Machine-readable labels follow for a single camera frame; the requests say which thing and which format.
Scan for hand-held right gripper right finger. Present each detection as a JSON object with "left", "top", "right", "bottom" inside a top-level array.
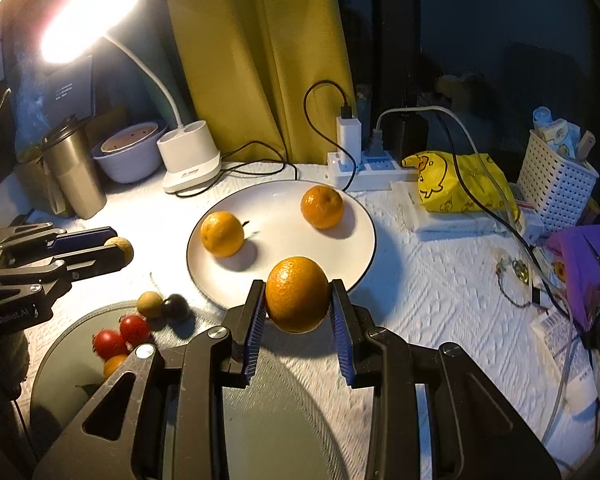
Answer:
[{"left": 328, "top": 279, "right": 563, "bottom": 480}]

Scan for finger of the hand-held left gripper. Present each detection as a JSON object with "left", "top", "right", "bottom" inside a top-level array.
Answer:
[
  {"left": 0, "top": 244, "right": 131, "bottom": 292},
  {"left": 0, "top": 222, "right": 119, "bottom": 262}
]

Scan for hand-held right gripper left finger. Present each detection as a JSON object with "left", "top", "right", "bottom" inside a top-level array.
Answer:
[{"left": 32, "top": 280, "right": 269, "bottom": 480}]

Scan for tan longan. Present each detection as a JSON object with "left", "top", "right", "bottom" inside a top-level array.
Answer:
[
  {"left": 137, "top": 291, "right": 164, "bottom": 319},
  {"left": 104, "top": 236, "right": 134, "bottom": 267}
]

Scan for orange mandarin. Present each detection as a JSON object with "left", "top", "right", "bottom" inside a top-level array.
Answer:
[
  {"left": 265, "top": 256, "right": 329, "bottom": 334},
  {"left": 200, "top": 211, "right": 245, "bottom": 259},
  {"left": 300, "top": 185, "right": 345, "bottom": 231}
]

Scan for red cherry tomato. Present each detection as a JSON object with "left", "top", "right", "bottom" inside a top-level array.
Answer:
[
  {"left": 92, "top": 329, "right": 129, "bottom": 361},
  {"left": 119, "top": 314, "right": 152, "bottom": 345}
]

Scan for grey round plate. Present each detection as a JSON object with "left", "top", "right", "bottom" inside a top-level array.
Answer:
[{"left": 30, "top": 300, "right": 342, "bottom": 480}]

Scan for dark cherry tomato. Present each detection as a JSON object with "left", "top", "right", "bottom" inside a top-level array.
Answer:
[{"left": 161, "top": 294, "right": 189, "bottom": 323}]

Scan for yellow cherry tomato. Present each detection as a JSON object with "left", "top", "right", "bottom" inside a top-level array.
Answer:
[{"left": 102, "top": 354, "right": 130, "bottom": 378}]

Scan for white round plate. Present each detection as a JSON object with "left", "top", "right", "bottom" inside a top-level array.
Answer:
[{"left": 186, "top": 180, "right": 377, "bottom": 311}]

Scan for steel tumbler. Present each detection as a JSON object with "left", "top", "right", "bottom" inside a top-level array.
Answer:
[{"left": 41, "top": 116, "right": 108, "bottom": 220}]

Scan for stacked lavender bowls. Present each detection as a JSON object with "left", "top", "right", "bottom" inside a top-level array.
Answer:
[{"left": 92, "top": 121, "right": 169, "bottom": 184}]

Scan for pink dotted plate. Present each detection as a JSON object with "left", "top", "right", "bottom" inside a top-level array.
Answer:
[{"left": 101, "top": 122, "right": 160, "bottom": 154}]

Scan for white desk lamp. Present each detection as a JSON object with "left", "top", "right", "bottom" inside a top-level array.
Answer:
[{"left": 39, "top": 0, "right": 224, "bottom": 195}]

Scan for dark tablet screen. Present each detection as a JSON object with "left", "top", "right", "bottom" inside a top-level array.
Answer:
[{"left": 40, "top": 55, "right": 99, "bottom": 131}]

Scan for white tissue packet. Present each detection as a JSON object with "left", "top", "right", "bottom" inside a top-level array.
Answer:
[{"left": 390, "top": 180, "right": 512, "bottom": 235}]

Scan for white power strip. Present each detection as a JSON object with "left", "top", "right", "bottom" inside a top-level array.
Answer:
[{"left": 327, "top": 151, "right": 419, "bottom": 192}]

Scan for yellow plush toy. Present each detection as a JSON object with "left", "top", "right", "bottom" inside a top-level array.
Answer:
[{"left": 401, "top": 151, "right": 526, "bottom": 228}]

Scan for white charger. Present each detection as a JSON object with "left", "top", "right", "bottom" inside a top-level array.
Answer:
[{"left": 335, "top": 115, "right": 363, "bottom": 154}]

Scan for black power adapter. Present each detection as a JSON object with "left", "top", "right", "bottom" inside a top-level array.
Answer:
[{"left": 380, "top": 112, "right": 429, "bottom": 154}]

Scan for white plug adapter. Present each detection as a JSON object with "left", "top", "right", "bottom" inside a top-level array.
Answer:
[{"left": 564, "top": 374, "right": 599, "bottom": 417}]

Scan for yellow curtain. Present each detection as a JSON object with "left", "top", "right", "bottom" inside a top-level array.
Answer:
[{"left": 161, "top": 0, "right": 353, "bottom": 163}]

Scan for purple box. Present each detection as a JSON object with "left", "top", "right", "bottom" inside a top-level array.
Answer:
[{"left": 545, "top": 222, "right": 600, "bottom": 333}]

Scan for white perforated basket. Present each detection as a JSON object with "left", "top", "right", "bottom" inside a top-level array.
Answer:
[{"left": 516, "top": 129, "right": 600, "bottom": 217}]

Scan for packets in basket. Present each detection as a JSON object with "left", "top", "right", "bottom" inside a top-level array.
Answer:
[{"left": 532, "top": 106, "right": 597, "bottom": 162}]

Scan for small metal keychain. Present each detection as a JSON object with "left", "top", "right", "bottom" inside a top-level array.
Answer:
[{"left": 495, "top": 254, "right": 537, "bottom": 282}]

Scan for black lamp cable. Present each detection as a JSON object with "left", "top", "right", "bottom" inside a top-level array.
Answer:
[{"left": 219, "top": 140, "right": 301, "bottom": 183}]

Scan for thin black cable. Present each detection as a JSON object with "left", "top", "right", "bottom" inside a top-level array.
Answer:
[{"left": 430, "top": 107, "right": 556, "bottom": 307}]

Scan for black charger cable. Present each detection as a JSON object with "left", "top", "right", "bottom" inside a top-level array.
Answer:
[{"left": 303, "top": 80, "right": 362, "bottom": 193}]

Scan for white cable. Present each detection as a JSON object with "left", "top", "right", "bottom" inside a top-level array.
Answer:
[{"left": 365, "top": 105, "right": 531, "bottom": 261}]

